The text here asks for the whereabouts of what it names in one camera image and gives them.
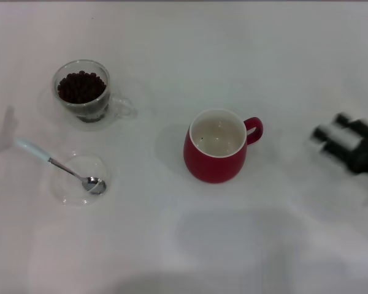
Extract blue-handled metal spoon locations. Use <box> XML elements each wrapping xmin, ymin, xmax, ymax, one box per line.
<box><xmin>14</xmin><ymin>137</ymin><xmax>107</xmax><ymax>195</ymax></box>

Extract clear double-walled glass cup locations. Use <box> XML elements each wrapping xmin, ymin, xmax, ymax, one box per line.
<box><xmin>51</xmin><ymin>59</ymin><xmax>138</xmax><ymax>132</ymax></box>

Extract brown coffee beans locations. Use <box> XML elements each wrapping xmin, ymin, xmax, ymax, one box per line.
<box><xmin>57</xmin><ymin>70</ymin><xmax>107</xmax><ymax>105</ymax></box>

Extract red mug with white inside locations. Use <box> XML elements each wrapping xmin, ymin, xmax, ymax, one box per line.
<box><xmin>183</xmin><ymin>108</ymin><xmax>264</xmax><ymax>184</ymax></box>

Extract clear glass saucer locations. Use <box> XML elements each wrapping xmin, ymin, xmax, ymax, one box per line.
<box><xmin>48</xmin><ymin>153</ymin><xmax>114</xmax><ymax>206</ymax></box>

